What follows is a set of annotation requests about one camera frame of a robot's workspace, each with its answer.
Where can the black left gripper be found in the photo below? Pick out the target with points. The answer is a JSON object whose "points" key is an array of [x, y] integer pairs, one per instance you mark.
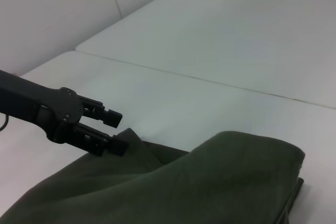
{"points": [[39, 106]]}

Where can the dark green FREE t-shirt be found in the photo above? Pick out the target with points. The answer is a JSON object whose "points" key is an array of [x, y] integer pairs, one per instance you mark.
{"points": [[183, 187]]}

